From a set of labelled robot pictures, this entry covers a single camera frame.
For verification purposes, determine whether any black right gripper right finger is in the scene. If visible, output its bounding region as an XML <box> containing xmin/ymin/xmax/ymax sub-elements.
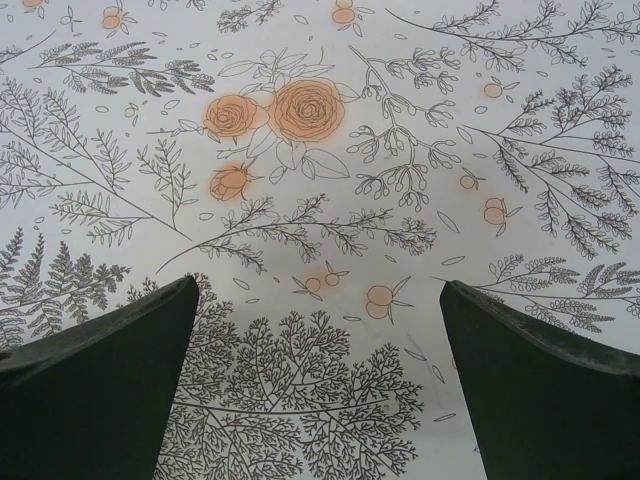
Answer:
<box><xmin>438</xmin><ymin>279</ymin><xmax>640</xmax><ymax>480</ymax></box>

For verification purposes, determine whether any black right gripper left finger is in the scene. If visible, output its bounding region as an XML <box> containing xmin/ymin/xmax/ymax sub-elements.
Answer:
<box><xmin>0</xmin><ymin>275</ymin><xmax>200</xmax><ymax>480</ymax></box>

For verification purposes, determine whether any floral patterned table mat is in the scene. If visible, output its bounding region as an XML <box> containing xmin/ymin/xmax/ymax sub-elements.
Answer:
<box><xmin>0</xmin><ymin>0</ymin><xmax>640</xmax><ymax>480</ymax></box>

